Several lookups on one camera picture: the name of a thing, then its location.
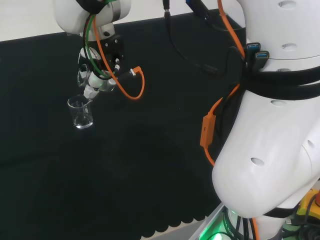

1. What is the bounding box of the orange arm cable with box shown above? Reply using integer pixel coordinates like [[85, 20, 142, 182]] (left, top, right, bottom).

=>
[[199, 0, 260, 240]]

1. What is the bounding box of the black hub with blue ports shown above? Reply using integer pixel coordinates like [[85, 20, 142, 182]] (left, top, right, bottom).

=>
[[245, 42, 271, 70]]

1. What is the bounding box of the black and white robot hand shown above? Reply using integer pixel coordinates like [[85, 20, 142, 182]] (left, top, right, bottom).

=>
[[77, 34, 126, 101]]

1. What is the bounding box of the black bench cloth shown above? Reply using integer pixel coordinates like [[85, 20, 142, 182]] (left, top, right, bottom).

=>
[[0, 8, 248, 240]]

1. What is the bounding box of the yellow stop button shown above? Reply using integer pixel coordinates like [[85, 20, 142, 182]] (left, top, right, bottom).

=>
[[296, 188, 320, 227]]

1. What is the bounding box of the orange wrist cable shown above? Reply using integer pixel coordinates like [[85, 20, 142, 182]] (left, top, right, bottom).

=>
[[92, 13, 146, 101]]

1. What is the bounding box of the grey metal bench rail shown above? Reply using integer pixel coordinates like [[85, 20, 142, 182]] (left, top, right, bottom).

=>
[[188, 202, 226, 240]]

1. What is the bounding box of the small clear glass beaker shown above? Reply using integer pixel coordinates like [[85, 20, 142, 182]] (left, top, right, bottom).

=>
[[76, 63, 117, 94]]

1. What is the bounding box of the large clear glass beaker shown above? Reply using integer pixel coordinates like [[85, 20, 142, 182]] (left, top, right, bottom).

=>
[[67, 94, 95, 130]]

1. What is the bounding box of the black cable with plug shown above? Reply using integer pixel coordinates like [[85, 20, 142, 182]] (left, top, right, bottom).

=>
[[161, 0, 248, 79]]

